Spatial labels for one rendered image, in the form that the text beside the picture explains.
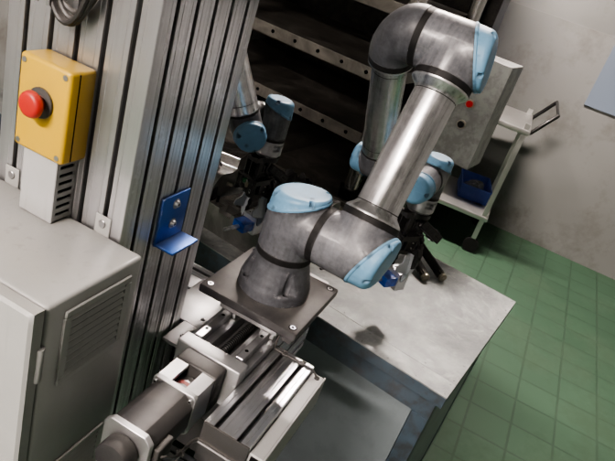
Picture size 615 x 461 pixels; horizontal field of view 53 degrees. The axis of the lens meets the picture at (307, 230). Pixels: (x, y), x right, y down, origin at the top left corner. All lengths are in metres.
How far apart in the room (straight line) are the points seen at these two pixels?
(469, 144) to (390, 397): 1.06
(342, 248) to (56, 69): 0.56
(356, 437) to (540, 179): 3.51
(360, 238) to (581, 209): 4.06
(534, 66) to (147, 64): 4.24
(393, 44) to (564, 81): 3.75
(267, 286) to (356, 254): 0.20
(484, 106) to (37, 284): 1.82
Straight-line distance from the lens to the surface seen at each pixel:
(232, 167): 2.21
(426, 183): 1.44
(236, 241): 1.86
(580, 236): 5.16
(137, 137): 0.87
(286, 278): 1.21
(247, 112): 1.41
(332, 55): 2.52
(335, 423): 1.88
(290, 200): 1.14
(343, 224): 1.13
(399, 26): 1.21
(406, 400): 1.72
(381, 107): 1.35
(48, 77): 0.89
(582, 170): 5.02
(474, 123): 2.37
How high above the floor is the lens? 1.73
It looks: 26 degrees down
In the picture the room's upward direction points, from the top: 19 degrees clockwise
